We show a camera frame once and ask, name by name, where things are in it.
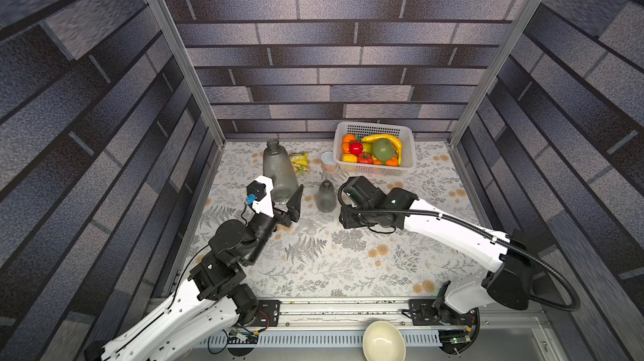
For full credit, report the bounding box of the grey translucent spray bottle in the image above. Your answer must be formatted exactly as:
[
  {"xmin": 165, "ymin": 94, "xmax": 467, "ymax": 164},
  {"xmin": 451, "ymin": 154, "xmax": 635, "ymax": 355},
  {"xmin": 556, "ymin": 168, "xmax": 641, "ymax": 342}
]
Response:
[
  {"xmin": 263, "ymin": 139, "xmax": 299, "ymax": 204},
  {"xmin": 316, "ymin": 180, "xmax": 337, "ymax": 213}
]

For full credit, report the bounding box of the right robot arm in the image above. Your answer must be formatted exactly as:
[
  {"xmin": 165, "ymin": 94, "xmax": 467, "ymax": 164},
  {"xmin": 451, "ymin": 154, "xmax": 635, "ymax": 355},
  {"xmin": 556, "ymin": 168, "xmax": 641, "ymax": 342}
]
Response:
[{"xmin": 337, "ymin": 177, "xmax": 533, "ymax": 314}]

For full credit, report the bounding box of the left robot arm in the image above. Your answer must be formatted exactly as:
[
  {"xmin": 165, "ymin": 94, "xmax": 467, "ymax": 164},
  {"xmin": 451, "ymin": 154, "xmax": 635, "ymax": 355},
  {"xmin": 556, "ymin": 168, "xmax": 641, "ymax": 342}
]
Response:
[{"xmin": 85, "ymin": 176, "xmax": 304, "ymax": 360}]

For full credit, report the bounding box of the yellow snack bag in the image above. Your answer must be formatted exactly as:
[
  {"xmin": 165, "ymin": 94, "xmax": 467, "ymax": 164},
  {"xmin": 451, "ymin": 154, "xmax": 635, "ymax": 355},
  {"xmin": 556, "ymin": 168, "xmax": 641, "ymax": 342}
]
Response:
[{"xmin": 290, "ymin": 153, "xmax": 310, "ymax": 175}]

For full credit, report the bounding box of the tin can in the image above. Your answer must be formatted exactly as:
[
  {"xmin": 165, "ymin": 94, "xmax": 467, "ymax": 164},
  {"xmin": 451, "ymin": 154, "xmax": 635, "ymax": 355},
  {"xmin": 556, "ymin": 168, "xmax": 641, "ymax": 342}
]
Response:
[{"xmin": 320, "ymin": 152, "xmax": 338, "ymax": 173}]

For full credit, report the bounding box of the red apple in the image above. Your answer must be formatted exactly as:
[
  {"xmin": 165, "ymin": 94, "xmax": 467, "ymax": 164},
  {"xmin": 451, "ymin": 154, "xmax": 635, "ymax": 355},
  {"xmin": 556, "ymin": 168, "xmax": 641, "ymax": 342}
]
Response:
[{"xmin": 349, "ymin": 141, "xmax": 364, "ymax": 156}]

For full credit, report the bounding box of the green round fruit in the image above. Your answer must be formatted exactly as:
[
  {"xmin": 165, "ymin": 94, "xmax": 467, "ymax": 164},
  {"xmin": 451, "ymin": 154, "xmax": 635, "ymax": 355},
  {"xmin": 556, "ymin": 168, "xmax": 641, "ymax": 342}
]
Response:
[{"xmin": 372, "ymin": 138, "xmax": 397, "ymax": 163}]

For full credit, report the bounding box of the yellow banana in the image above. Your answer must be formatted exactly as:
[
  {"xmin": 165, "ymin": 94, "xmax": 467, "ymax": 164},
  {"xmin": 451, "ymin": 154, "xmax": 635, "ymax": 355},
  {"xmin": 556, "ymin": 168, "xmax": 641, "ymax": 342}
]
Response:
[{"xmin": 361, "ymin": 134, "xmax": 403, "ymax": 167}]

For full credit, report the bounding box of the white plastic basket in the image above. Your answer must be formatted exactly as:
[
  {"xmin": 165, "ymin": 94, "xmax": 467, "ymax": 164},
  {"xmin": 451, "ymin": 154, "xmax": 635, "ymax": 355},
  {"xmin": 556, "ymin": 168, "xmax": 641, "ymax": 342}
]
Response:
[{"xmin": 333, "ymin": 121, "xmax": 416, "ymax": 177}]

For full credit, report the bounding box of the cream ceramic bowl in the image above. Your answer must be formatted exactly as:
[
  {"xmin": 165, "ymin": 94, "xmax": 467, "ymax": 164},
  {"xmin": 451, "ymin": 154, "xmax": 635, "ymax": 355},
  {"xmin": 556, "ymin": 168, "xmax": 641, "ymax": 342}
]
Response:
[{"xmin": 362, "ymin": 321, "xmax": 407, "ymax": 361}]

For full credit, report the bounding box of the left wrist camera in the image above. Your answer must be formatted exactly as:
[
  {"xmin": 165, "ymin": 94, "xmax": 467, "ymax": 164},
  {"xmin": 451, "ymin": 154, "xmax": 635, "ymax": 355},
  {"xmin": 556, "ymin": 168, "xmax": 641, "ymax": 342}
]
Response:
[{"xmin": 246, "ymin": 175, "xmax": 274, "ymax": 218}]

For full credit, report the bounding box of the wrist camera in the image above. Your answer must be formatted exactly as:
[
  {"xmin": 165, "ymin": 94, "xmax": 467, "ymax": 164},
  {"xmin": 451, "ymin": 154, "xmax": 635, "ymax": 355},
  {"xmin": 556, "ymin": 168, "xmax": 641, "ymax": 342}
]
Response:
[
  {"xmin": 341, "ymin": 176, "xmax": 386, "ymax": 209},
  {"xmin": 246, "ymin": 175, "xmax": 274, "ymax": 218}
]

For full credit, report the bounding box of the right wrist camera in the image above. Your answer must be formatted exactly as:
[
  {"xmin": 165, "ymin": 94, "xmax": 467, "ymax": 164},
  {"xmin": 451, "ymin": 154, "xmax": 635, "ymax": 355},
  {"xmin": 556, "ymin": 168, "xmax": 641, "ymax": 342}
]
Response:
[{"xmin": 341, "ymin": 176, "xmax": 386, "ymax": 209}]

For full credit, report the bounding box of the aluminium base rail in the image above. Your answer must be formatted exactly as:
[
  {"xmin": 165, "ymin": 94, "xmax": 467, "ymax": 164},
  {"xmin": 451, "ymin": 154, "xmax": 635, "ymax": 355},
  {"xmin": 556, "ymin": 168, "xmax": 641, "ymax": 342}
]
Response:
[{"xmin": 196, "ymin": 297, "xmax": 553, "ymax": 357}]

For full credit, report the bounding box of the black corrugated cable hose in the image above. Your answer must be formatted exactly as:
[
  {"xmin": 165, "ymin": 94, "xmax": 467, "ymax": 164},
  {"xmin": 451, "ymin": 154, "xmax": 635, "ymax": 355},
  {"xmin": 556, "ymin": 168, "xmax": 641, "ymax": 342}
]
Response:
[{"xmin": 336, "ymin": 179, "xmax": 582, "ymax": 312}]

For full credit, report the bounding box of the left aluminium frame post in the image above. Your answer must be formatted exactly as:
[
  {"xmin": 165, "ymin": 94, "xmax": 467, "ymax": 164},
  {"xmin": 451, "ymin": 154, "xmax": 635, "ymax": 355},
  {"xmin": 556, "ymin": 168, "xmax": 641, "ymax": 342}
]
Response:
[{"xmin": 147, "ymin": 0, "xmax": 226, "ymax": 149}]

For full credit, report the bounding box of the aluminium frame post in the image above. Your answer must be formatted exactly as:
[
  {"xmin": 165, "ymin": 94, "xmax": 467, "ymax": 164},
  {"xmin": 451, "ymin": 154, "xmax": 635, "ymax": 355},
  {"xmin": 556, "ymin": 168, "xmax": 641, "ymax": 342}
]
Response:
[
  {"xmin": 147, "ymin": 0, "xmax": 226, "ymax": 149},
  {"xmin": 448, "ymin": 0, "xmax": 542, "ymax": 152}
]

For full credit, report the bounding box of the right aluminium frame post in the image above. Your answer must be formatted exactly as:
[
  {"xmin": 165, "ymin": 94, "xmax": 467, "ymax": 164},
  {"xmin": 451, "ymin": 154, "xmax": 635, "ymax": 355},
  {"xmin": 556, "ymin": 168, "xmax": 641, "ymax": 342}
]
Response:
[{"xmin": 448, "ymin": 0, "xmax": 542, "ymax": 152}]

